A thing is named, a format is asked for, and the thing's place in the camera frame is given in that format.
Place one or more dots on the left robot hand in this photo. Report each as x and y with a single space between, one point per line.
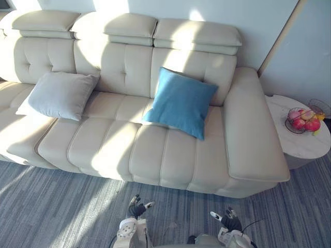
137 206

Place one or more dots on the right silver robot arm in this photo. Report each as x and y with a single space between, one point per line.
238 239

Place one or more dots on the yellow banana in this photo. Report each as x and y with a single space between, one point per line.
319 118

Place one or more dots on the cream leather sofa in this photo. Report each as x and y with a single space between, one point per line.
108 134

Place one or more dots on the white marble side table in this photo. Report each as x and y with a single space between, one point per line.
294 139

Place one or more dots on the light grey cushion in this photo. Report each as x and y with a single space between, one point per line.
60 95

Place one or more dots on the blue cushion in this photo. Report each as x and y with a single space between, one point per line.
181 103

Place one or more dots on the orange peach fruit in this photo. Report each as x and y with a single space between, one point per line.
307 114

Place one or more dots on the red apple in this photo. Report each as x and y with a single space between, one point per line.
312 124
298 123

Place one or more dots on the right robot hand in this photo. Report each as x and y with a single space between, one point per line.
230 219

